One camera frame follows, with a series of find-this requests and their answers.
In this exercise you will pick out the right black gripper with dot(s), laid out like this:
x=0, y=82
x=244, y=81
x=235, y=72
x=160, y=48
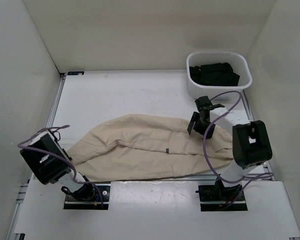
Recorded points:
x=195, y=117

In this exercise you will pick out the blue corner label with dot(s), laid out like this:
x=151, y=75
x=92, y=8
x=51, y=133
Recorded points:
x=75, y=73

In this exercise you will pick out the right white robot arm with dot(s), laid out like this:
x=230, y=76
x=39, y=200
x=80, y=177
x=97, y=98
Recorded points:
x=250, y=143

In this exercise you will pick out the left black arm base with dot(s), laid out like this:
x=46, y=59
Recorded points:
x=93, y=200

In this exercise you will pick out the beige trousers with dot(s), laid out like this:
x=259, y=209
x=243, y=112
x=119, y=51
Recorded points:
x=138, y=146

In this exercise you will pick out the white plastic basket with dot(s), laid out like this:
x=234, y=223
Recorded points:
x=206, y=57

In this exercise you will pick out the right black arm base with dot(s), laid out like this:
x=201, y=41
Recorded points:
x=228, y=199

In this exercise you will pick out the black trousers in basket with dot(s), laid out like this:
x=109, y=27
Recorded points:
x=216, y=75

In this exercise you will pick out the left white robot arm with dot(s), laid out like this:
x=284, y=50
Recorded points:
x=51, y=165

